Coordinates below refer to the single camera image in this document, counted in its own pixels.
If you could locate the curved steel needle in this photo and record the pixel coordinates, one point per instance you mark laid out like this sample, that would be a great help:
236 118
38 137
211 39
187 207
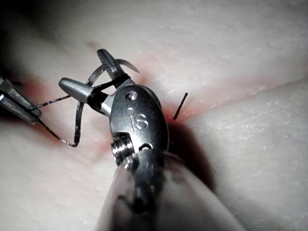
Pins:
77 120

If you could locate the black thread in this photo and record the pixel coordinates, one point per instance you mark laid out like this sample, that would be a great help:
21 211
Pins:
51 99

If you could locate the right arm needle driver jaw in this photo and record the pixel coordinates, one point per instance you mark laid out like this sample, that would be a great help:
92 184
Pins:
77 87
109 62

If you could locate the right arm needle driver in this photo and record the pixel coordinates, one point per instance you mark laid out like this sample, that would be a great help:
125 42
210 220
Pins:
144 120

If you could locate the tissue pad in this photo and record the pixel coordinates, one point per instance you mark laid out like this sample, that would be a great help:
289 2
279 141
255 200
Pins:
228 72

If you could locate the left arm needle driver jaw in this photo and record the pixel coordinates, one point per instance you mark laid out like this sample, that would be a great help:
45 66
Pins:
16 95
19 110

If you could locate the dark right arm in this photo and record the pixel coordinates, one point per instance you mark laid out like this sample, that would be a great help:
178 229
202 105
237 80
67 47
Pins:
192 211

